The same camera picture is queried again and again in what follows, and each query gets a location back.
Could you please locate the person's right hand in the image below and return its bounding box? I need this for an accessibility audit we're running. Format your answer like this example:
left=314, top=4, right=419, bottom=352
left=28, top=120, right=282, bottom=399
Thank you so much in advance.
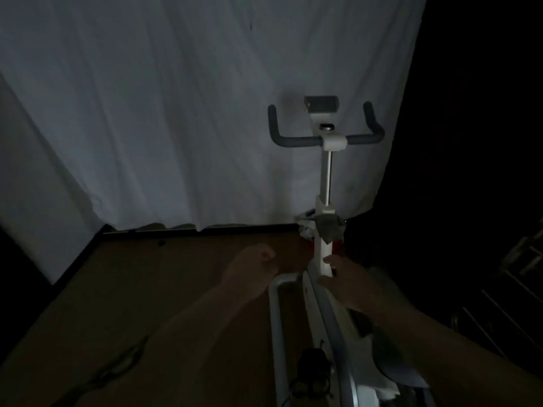
left=317, top=254, right=392, bottom=315

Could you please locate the person's left hand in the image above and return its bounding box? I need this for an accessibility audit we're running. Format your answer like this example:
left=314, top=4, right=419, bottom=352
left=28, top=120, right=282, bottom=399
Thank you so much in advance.
left=220, top=243, right=277, bottom=302

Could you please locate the grey cleaning cloth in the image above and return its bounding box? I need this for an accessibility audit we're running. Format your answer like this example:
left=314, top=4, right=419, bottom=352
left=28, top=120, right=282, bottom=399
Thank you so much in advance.
left=316, top=213, right=347, bottom=245

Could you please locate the grey bike saddle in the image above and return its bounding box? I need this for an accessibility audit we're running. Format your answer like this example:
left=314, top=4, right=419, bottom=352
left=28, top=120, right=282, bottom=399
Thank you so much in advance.
left=372, top=330, right=430, bottom=389

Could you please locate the white exercise bike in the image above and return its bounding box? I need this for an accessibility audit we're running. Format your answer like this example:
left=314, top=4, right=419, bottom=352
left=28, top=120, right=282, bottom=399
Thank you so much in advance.
left=267, top=95, right=438, bottom=407

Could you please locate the person's right forearm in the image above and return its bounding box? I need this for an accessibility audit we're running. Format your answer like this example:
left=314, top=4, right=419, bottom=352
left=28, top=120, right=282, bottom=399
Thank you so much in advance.
left=373, top=300, right=543, bottom=407

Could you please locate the person's left forearm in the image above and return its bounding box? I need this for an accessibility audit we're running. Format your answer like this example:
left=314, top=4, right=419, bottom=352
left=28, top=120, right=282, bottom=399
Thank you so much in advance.
left=106, top=288, right=255, bottom=407

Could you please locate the metal drying rack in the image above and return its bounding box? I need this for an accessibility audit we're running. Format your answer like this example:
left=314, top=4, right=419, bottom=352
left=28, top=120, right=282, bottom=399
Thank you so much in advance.
left=451, top=224, right=543, bottom=378

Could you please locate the grey white tablet holder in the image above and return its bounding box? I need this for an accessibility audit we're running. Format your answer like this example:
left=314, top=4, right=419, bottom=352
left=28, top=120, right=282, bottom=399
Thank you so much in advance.
left=304, top=95, right=340, bottom=114

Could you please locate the white hanging sheet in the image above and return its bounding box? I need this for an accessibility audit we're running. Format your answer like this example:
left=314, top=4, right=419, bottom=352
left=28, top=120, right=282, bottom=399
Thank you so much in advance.
left=0, top=0, right=428, bottom=284

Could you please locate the black floor cable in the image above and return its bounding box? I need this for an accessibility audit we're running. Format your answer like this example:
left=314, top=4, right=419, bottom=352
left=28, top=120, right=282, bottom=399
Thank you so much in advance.
left=55, top=334, right=150, bottom=407

